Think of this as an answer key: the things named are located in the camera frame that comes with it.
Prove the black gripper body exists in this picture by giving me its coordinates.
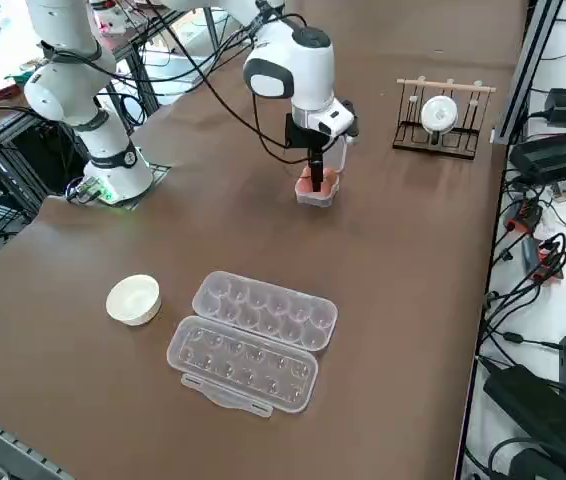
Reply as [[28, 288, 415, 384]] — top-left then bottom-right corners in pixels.
[[283, 112, 360, 152]]

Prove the long black power brick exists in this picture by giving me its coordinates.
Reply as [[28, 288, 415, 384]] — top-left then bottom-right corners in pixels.
[[509, 127, 566, 185]]

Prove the aluminium frame post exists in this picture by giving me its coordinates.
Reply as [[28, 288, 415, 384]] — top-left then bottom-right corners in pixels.
[[492, 0, 564, 146]]

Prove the aluminium table edge rail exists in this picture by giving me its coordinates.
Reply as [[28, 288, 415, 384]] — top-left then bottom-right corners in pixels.
[[0, 403, 72, 480]]

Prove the white device with red parts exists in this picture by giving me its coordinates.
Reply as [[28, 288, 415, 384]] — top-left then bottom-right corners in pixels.
[[90, 0, 129, 37]]

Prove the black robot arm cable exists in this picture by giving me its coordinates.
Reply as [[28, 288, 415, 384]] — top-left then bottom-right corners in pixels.
[[37, 0, 329, 166]]

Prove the white round paper bowl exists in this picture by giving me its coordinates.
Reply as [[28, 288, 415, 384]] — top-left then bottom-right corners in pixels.
[[105, 273, 163, 327]]

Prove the large black power brick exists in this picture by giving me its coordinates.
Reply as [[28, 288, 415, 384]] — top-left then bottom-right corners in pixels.
[[482, 363, 566, 480]]

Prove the clear four-slot egg tray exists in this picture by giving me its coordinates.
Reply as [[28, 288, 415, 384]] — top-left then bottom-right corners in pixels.
[[294, 134, 353, 207]]

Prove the black wire cup rack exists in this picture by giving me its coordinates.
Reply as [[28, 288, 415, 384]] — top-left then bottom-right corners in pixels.
[[391, 77, 497, 161]]

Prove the orange black connector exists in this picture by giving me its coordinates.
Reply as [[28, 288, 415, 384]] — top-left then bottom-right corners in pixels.
[[506, 197, 544, 232]]

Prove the transparent twelve-slot egg tray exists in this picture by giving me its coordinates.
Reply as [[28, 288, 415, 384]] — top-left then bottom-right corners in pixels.
[[166, 269, 339, 415]]

